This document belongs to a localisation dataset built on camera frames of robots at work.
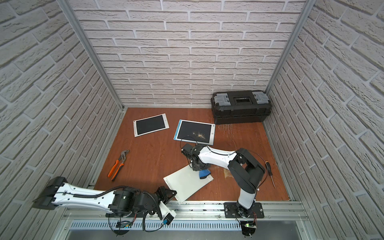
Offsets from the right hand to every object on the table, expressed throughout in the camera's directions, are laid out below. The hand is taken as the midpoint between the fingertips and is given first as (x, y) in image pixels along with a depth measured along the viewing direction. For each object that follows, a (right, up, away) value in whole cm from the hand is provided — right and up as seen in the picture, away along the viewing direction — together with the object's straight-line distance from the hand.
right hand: (203, 166), depth 88 cm
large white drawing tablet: (-9, -6, -9) cm, 14 cm away
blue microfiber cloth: (0, -2, -7) cm, 7 cm away
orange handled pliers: (-50, +4, +2) cm, 51 cm away
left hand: (-14, -6, -16) cm, 22 cm away
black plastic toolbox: (+27, +37, +13) cm, 48 cm away
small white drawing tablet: (-38, +24, +20) cm, 49 cm away
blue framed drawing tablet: (-5, +19, +15) cm, 25 cm away
